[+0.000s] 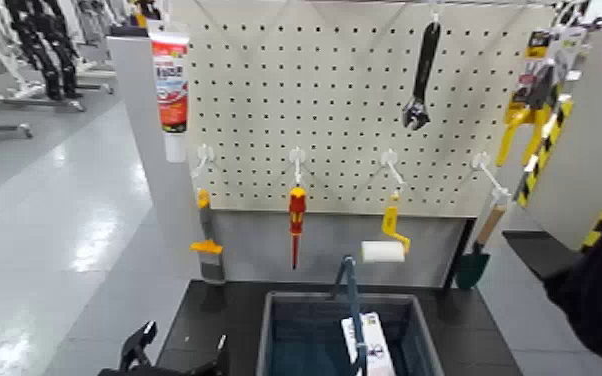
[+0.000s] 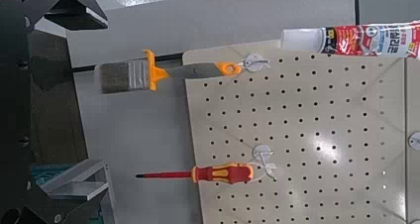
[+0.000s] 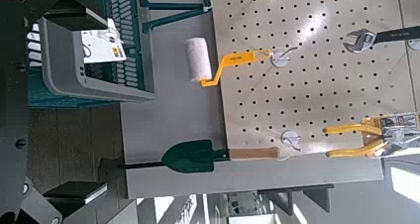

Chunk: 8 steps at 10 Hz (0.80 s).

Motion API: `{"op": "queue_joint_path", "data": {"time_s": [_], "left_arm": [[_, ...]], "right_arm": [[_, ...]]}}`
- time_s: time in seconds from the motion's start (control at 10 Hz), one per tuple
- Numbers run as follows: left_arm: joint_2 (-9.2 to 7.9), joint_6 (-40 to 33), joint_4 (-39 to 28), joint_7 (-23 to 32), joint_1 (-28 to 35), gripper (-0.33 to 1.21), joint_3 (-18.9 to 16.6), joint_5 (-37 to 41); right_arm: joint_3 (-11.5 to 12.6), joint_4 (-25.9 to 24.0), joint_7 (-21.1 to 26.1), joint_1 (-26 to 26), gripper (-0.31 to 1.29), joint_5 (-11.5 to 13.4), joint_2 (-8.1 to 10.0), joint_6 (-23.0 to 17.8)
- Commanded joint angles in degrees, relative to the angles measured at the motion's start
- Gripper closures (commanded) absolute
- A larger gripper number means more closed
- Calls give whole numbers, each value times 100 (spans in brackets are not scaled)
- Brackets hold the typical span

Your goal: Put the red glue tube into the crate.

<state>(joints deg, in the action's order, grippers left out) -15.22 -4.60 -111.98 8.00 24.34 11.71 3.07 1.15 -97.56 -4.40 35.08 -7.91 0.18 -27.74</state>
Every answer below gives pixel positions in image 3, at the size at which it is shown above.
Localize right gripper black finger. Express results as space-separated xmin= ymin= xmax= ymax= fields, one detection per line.
xmin=14 ymin=0 xmax=111 ymax=32
xmin=13 ymin=180 xmax=109 ymax=224

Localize grey and teal plastic crate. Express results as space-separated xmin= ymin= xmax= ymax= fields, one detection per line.
xmin=26 ymin=0 xmax=158 ymax=110

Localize grey display panel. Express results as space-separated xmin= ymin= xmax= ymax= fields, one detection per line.
xmin=119 ymin=0 xmax=385 ymax=199

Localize white pegboard hook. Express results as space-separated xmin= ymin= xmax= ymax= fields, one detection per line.
xmin=406 ymin=38 xmax=420 ymax=52
xmin=280 ymin=130 xmax=303 ymax=153
xmin=269 ymin=46 xmax=300 ymax=68

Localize beige perforated pegboard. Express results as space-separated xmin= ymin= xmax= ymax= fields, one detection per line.
xmin=209 ymin=0 xmax=420 ymax=160

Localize black adjustable wrench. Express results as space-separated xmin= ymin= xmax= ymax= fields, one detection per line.
xmin=342 ymin=25 xmax=420 ymax=56

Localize teal crate carry handle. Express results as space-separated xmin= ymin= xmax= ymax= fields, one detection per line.
xmin=138 ymin=0 xmax=213 ymax=34

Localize green trowel wooden handle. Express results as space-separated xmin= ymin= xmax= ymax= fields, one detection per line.
xmin=160 ymin=139 xmax=282 ymax=174

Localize white paint roller yellow handle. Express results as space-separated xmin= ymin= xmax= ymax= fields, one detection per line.
xmin=183 ymin=37 xmax=273 ymax=88

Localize yellow handled pliers in package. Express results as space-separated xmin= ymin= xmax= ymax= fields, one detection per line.
xmin=322 ymin=112 xmax=420 ymax=160

